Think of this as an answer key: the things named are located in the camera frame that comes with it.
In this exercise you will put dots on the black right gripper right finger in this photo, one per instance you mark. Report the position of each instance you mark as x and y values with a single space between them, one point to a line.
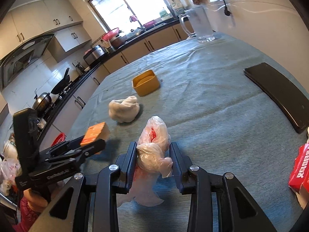
181 164

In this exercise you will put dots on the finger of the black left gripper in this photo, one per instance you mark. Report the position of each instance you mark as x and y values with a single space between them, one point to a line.
93 148
71 144

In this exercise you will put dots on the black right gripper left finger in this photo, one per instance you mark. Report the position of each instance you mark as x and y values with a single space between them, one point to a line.
127 165

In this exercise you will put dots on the small orange cardboard box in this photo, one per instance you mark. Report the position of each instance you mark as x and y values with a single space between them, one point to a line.
94 133

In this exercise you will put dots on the pink plastic bag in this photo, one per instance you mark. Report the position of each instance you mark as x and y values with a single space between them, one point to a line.
152 162

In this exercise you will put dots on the white cloth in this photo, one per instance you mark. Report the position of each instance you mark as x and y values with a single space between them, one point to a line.
124 110

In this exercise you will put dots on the yellow metal tin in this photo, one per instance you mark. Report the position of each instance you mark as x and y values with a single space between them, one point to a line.
145 83

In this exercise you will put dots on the red plastic trash basket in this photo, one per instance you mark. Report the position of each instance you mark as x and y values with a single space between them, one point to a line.
60 138

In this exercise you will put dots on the beige lower kitchen cabinets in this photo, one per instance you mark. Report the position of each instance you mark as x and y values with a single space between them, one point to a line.
71 103

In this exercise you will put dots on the left hand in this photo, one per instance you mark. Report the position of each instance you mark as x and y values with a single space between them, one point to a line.
36 202

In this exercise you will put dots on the white plastic bag on counter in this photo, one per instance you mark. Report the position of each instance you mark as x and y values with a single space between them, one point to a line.
10 168

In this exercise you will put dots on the lidded metal wok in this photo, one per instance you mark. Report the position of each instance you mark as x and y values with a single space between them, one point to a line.
42 102

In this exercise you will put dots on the black frying pan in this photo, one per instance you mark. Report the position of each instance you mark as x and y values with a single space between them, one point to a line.
62 84

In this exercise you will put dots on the grey table cloth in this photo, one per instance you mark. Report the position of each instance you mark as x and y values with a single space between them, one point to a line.
216 115

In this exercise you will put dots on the silver rice cooker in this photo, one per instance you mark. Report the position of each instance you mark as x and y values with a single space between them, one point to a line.
94 55

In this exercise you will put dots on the black range hood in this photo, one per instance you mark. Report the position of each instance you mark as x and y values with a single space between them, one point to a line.
23 56

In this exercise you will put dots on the red plastic colander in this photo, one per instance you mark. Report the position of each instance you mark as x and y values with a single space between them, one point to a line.
109 35

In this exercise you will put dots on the red tissue box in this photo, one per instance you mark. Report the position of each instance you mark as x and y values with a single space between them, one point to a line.
299 174

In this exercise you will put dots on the black flat tray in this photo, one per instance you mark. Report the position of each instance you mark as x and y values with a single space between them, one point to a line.
292 102

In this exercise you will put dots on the glass beer mug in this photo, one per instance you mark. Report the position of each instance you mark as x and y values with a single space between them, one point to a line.
200 24

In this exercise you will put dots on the upper wall cabinets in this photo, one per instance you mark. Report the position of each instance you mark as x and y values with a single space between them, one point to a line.
43 17

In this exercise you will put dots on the black power cable plug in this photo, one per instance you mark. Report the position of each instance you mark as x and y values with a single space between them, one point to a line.
226 10

